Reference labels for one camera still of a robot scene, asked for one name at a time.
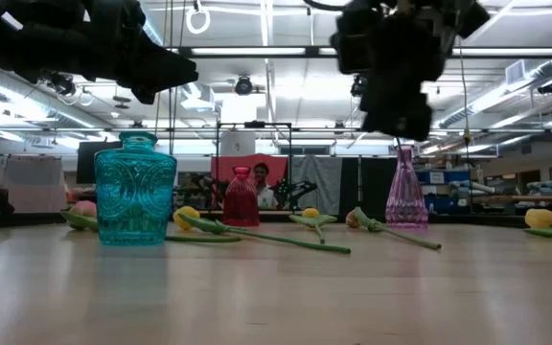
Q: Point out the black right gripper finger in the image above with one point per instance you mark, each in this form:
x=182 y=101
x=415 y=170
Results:
x=368 y=110
x=403 y=117

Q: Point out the pink artificial tulip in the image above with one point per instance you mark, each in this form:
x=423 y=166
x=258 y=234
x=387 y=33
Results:
x=351 y=220
x=83 y=209

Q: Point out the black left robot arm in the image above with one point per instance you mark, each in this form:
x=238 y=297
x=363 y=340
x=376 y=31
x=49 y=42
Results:
x=27 y=38

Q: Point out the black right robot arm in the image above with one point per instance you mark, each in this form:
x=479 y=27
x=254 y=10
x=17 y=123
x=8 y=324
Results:
x=470 y=16

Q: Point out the black background robot arm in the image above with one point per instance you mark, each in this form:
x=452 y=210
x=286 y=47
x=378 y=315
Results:
x=295 y=189

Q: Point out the purple ribbed glass vase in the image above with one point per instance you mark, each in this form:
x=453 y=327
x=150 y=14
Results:
x=405 y=201

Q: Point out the teal embossed glass vase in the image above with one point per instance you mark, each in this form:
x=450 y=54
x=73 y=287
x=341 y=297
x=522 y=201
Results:
x=134 y=191

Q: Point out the red glass vase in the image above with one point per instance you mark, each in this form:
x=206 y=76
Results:
x=241 y=201

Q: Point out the black ceiling spotlight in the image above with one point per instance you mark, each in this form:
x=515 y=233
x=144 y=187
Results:
x=243 y=86

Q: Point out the black overhead beam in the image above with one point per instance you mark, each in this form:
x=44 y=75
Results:
x=314 y=51

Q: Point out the grey cloth backdrop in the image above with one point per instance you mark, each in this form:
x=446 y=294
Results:
x=324 y=177

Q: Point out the black monitor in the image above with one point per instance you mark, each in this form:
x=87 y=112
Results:
x=86 y=163

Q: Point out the blue storage bins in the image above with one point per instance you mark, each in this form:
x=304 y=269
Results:
x=448 y=206

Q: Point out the red cloth backdrop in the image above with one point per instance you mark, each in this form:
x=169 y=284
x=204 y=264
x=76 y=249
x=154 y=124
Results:
x=276 y=165

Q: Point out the person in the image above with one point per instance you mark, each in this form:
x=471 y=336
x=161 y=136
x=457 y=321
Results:
x=261 y=175

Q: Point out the pale pink board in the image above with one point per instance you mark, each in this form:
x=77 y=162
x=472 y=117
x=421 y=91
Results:
x=36 y=184

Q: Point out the wooden background table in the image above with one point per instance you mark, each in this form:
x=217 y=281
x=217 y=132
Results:
x=520 y=198

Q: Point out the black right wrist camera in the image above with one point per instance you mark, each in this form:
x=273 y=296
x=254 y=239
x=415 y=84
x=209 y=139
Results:
x=352 y=45

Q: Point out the black stand frame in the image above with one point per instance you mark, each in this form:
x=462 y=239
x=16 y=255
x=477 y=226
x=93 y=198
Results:
x=254 y=124

